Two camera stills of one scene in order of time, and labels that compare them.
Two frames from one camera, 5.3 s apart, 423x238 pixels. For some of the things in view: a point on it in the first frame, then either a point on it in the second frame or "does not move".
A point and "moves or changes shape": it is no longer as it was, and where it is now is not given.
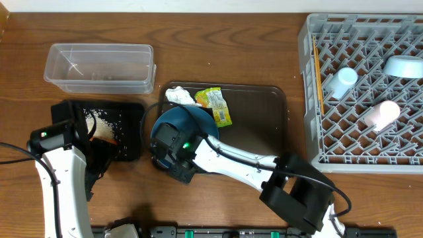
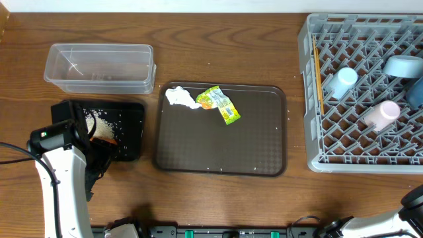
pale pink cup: [382, 115] does not move
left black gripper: [108, 150] does not move
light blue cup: [343, 82] does not move
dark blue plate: [194, 119] → [414, 94]
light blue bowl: [404, 66] does not move
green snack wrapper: [213, 98] moves or changes shape
